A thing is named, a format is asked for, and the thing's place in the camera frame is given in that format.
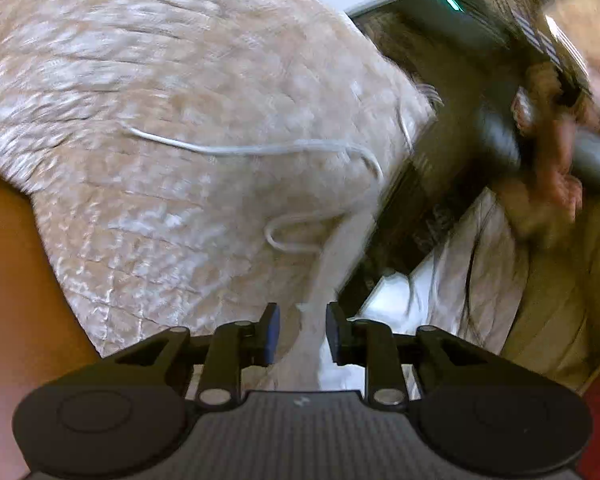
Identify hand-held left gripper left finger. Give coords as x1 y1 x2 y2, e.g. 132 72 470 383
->
100 302 281 408

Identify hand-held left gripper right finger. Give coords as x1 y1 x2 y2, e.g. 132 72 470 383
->
325 301 503 408

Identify white shoelace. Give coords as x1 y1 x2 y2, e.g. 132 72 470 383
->
127 102 416 391

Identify person's right hand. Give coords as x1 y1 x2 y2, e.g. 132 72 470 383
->
495 65 600 241

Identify black and gold patterned rug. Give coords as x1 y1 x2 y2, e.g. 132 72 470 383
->
347 0 531 281

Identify person's beige pants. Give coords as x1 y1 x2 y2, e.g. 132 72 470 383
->
410 190 600 386

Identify brown leather sofa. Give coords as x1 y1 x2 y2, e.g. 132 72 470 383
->
0 165 106 480

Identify beige quilted sofa cover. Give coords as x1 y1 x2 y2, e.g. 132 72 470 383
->
0 0 436 391

